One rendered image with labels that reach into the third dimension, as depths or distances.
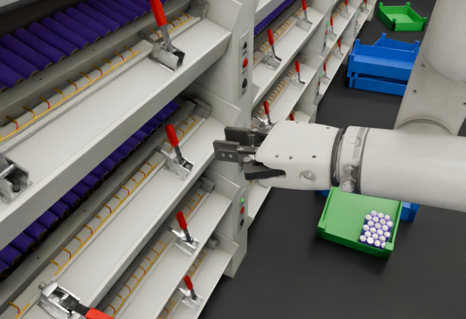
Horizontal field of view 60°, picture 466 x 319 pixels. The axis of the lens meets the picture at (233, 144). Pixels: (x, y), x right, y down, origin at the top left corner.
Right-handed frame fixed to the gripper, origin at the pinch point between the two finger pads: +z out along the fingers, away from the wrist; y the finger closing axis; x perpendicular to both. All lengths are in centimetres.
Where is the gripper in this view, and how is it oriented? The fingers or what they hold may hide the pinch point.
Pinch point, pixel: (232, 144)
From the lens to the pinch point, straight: 58.2
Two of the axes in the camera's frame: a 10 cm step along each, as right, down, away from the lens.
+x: -1.5, -8.3, -5.4
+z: -8.9, -1.2, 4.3
